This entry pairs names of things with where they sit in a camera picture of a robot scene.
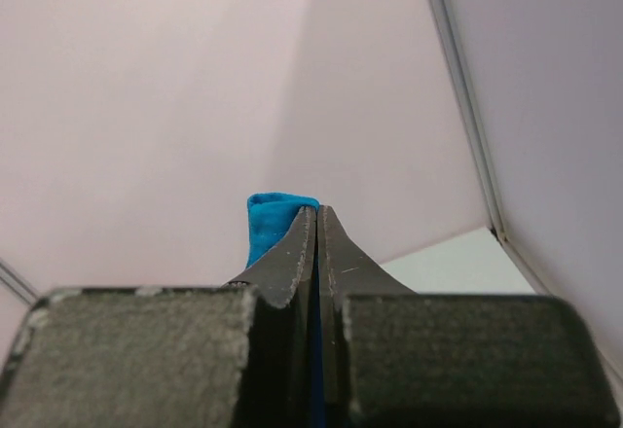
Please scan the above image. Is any right corner aluminium post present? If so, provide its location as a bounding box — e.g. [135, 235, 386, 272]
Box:
[428, 0, 552, 295]

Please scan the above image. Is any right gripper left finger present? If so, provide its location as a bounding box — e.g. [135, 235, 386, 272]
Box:
[1, 207, 316, 427]

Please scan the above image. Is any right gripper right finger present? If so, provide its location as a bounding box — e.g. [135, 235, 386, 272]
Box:
[317, 205, 622, 427]

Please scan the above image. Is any left corner aluminium post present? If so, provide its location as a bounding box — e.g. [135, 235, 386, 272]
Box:
[0, 259, 39, 305]

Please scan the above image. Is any blue t-shirt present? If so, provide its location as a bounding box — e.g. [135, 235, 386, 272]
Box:
[236, 193, 322, 427]

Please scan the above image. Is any corner aluminium post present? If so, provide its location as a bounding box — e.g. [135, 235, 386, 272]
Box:
[0, 259, 39, 305]
[428, 0, 552, 295]

